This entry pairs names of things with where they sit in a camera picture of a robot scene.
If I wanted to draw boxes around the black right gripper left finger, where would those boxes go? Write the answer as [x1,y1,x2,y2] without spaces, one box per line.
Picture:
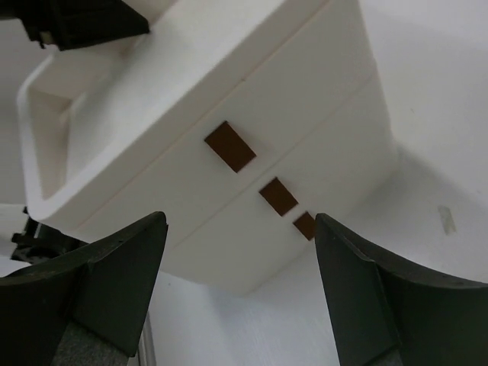
[1,212,168,365]

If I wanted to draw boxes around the white drawer cabinet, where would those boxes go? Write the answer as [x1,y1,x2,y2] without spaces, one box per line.
[18,1,397,294]

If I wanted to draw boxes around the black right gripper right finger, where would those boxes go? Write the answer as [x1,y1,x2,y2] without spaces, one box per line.
[315,213,487,365]

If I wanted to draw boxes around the white bottom drawer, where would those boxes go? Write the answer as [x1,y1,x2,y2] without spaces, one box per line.
[162,142,397,295]

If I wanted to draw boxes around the white drawer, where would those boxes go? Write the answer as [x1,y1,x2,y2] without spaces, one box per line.
[78,74,396,246]
[69,1,374,217]
[162,142,397,295]

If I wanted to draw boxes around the white top drawer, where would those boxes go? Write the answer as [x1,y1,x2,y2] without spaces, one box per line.
[69,1,374,217]

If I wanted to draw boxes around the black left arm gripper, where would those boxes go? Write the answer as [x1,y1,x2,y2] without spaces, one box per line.
[1,0,149,51]

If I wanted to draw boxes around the white middle drawer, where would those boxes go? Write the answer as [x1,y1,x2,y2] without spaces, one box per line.
[78,74,396,246]

